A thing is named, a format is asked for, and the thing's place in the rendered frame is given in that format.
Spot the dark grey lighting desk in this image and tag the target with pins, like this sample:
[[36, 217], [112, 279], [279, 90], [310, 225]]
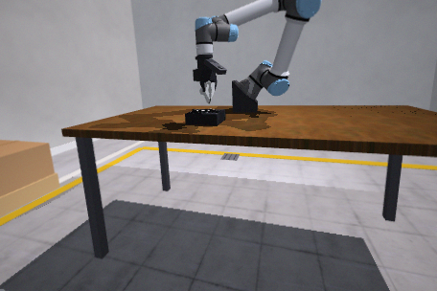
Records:
[[202, 117]]

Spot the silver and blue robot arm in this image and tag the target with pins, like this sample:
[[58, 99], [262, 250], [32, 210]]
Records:
[[273, 78]]

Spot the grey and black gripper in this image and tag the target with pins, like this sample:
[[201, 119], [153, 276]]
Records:
[[203, 74]]

